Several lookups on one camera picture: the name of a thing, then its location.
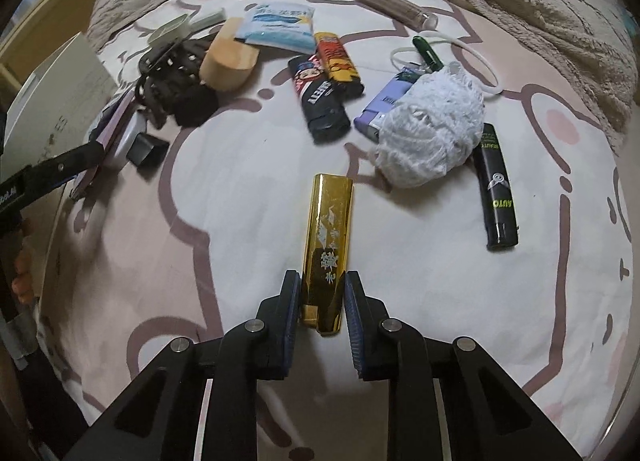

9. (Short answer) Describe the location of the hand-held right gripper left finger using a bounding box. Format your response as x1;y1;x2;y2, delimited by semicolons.
65;268;303;461

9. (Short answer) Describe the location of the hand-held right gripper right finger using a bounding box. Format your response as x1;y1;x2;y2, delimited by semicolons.
344;270;571;461

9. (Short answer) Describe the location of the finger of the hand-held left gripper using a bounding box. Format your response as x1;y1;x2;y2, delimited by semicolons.
27;141;107;192

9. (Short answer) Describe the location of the white cardboard box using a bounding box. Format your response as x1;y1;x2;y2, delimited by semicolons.
0;31;119;178

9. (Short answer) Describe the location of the gold lighter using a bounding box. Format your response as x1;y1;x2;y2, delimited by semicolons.
299;173;356;338

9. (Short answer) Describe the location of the black lighter with green print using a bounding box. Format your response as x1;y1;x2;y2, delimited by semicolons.
472;123;521;250

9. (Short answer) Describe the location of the person's left hand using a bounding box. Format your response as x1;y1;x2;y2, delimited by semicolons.
11;246;39;310

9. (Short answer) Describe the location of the white rounded plastic case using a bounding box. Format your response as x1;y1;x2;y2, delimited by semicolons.
106;113;149;170

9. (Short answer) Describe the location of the small black case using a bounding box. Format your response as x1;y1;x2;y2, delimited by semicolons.
125;133;170;172

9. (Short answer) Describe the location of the black hair claw clip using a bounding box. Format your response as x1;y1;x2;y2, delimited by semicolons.
134;35;221;129

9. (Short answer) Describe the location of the small black cube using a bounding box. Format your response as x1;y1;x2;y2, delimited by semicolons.
172;83;221;128

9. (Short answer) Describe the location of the pale green handheld tool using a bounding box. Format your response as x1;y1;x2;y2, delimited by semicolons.
149;11;227;48

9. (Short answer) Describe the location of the beige tape roll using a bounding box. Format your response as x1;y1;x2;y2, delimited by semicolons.
199;18;261;92

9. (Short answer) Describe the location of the white mesh ball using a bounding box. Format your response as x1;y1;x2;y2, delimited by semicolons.
374;61;486;190

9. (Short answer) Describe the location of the black red lighter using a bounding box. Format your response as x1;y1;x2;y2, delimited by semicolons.
288;54;352;144

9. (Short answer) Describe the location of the purple lighter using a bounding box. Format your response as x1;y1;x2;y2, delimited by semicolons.
353;66;417;142

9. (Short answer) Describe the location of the blue white sachet packet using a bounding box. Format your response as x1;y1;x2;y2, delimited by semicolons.
234;3;319;54

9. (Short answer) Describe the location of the red yellow lighter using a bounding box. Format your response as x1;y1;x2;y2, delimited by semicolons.
313;31;365;98

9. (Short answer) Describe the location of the dark green lighter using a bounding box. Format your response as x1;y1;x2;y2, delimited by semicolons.
412;35;446;72

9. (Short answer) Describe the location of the clear box of brown sticks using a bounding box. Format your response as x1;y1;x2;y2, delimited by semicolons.
351;0;439;32

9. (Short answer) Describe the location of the white cable loop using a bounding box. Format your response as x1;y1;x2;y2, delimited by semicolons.
390;33;501;98

